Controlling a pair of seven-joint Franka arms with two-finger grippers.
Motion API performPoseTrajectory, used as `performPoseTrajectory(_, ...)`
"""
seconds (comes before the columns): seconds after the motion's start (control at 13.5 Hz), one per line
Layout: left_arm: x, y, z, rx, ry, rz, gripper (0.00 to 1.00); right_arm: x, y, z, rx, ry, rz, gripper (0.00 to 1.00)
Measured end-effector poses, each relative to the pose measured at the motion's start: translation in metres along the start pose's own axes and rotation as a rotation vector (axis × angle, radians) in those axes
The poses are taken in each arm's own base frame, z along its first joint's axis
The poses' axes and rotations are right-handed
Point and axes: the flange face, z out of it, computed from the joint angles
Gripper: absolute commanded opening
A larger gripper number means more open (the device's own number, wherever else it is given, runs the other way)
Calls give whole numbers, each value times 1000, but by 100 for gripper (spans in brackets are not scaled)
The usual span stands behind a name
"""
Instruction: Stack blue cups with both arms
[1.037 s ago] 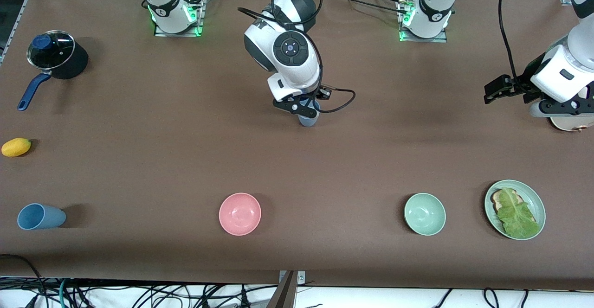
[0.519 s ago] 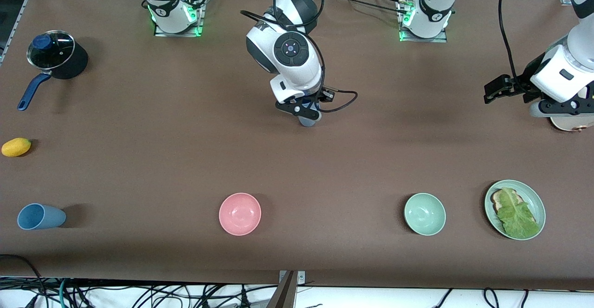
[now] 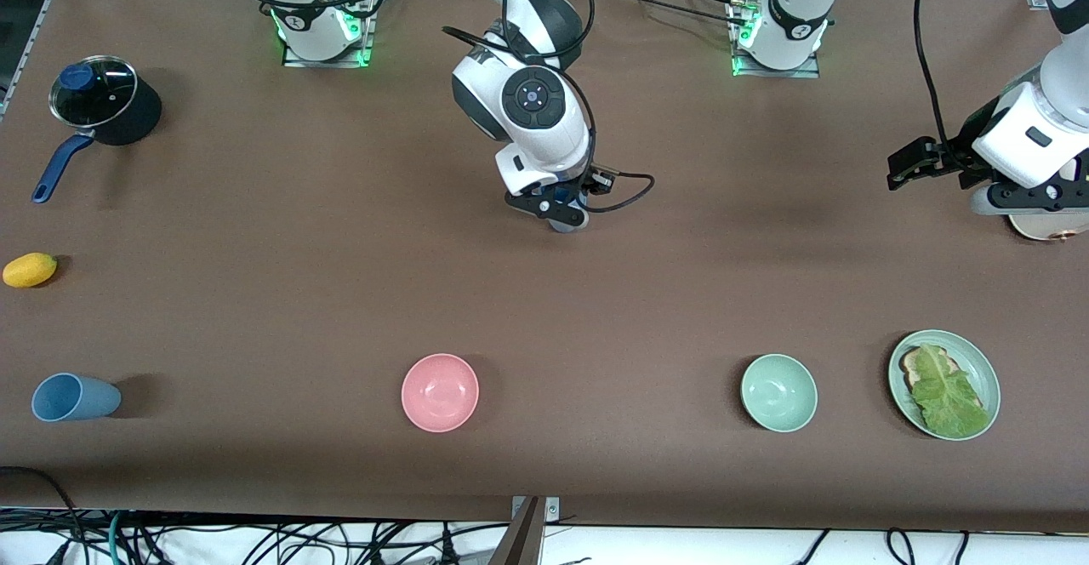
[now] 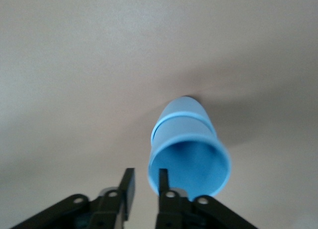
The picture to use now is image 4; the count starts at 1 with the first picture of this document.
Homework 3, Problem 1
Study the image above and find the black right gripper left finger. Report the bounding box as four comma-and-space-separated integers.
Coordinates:
9, 167, 137, 229

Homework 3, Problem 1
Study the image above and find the blue plastic cup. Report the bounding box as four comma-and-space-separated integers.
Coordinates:
151, 96, 217, 143
148, 116, 232, 197

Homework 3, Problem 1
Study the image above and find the brown table cloth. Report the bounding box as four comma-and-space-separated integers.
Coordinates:
0, 0, 318, 229

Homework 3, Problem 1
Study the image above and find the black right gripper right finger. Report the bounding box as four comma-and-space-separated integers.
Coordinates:
155, 168, 259, 229

